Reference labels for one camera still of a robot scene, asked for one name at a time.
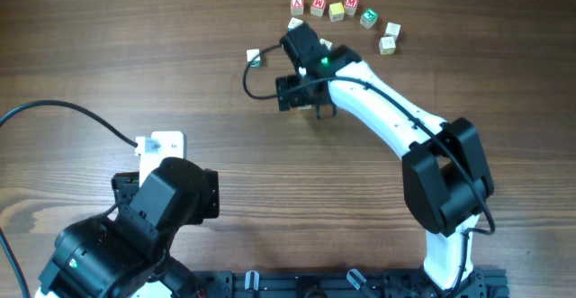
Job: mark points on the white block far right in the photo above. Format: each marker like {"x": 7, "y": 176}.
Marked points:
{"x": 393, "y": 30}

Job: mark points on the white yellow-edged block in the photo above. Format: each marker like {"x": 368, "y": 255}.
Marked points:
{"x": 387, "y": 45}

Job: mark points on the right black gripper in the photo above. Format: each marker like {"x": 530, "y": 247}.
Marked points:
{"x": 295, "y": 99}

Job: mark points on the red M block right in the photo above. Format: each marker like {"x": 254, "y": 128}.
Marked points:
{"x": 350, "y": 7}

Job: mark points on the white green-sided block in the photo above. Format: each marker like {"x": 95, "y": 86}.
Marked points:
{"x": 253, "y": 58}

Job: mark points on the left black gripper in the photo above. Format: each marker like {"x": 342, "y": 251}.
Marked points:
{"x": 125, "y": 185}

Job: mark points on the white blue-sided block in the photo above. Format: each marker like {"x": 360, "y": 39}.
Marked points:
{"x": 294, "y": 23}

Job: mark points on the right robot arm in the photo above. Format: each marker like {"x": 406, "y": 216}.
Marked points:
{"x": 445, "y": 175}

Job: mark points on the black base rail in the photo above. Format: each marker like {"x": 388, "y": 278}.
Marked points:
{"x": 402, "y": 283}

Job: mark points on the red M block left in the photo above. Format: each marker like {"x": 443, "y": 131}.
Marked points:
{"x": 317, "y": 7}

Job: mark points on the green block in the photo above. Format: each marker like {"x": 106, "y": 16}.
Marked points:
{"x": 368, "y": 18}

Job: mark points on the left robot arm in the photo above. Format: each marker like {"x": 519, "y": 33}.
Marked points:
{"x": 104, "y": 257}

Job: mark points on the red m block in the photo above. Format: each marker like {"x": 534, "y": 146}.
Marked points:
{"x": 350, "y": 7}
{"x": 317, "y": 7}

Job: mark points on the white blue-edged block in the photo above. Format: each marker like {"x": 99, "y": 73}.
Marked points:
{"x": 327, "y": 44}

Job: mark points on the yellow block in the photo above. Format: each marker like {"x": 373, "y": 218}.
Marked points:
{"x": 336, "y": 12}

